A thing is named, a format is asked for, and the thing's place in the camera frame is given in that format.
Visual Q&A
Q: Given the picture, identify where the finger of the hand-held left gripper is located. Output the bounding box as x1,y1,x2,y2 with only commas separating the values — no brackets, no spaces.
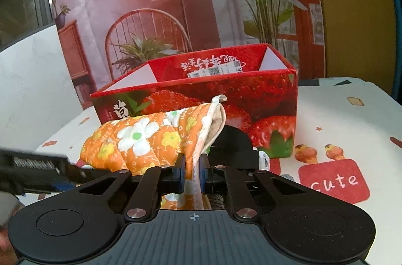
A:
55,163,110,192

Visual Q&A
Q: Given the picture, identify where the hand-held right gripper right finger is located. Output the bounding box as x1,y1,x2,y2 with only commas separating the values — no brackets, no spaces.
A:
198,154,310,222

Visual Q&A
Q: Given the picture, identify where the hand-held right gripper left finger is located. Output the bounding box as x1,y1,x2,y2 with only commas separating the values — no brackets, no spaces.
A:
75,154,186,223

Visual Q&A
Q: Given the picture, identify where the orange floral oven mitt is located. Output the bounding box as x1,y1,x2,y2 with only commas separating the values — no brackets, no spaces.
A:
80,95,228,211

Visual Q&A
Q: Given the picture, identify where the red strawberry print box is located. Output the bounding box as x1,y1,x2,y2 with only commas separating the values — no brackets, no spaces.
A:
90,44,298,159

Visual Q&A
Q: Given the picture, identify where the black cloth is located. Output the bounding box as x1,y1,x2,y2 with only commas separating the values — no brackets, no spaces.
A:
209,125,260,166

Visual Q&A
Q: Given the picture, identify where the white cloth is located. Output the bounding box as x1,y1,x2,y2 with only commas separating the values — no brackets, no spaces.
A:
258,150,272,173

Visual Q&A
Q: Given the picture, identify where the printed cartoon tablecloth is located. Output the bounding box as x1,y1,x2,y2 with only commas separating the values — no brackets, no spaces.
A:
23,77,402,259

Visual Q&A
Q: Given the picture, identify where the blue curtain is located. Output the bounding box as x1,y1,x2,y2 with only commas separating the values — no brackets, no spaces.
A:
378,0,402,96

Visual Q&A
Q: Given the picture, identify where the wall poster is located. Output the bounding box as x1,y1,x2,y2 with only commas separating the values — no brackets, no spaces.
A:
47,0,328,110

